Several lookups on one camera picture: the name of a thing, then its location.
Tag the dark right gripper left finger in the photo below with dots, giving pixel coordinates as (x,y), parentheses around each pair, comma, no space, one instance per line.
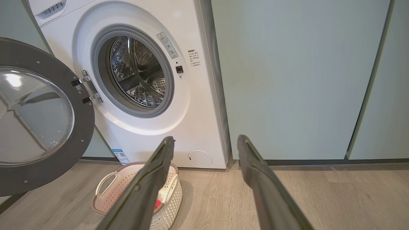
(143,198)

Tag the black door latch socket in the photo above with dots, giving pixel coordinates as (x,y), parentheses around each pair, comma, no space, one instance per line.
(179,69)

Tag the red garment with beige lining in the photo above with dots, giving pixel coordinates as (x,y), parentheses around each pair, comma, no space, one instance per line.
(158,204)

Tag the white detergent drawer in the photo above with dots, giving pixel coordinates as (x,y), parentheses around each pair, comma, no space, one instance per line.
(48,8)

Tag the metal door hinge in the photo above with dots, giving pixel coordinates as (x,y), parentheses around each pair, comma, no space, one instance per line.
(91,88)

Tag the pale green cabinet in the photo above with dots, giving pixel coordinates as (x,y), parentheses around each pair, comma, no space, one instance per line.
(287,80)

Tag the round white filter cover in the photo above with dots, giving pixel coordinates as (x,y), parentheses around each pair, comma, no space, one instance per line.
(200,158)

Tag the grey warning sticker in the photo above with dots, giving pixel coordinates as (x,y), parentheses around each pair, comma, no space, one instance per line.
(167,45)

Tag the blue energy label sticker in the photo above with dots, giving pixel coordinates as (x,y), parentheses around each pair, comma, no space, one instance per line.
(121,157)

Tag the white perforated laundry basket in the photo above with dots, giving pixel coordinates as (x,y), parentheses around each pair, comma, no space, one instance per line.
(110,198)

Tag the washing machine glass door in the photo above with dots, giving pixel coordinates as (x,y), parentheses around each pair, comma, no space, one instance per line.
(81,127)

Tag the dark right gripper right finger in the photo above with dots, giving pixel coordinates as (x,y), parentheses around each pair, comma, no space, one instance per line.
(268,198)

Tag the steel washer drum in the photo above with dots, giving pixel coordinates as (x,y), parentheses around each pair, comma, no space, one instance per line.
(140,73)

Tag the black text instruction sticker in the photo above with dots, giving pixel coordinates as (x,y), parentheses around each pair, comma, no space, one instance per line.
(194,58)

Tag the white front-load washing machine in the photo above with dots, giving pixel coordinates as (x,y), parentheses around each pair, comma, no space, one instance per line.
(198,111)

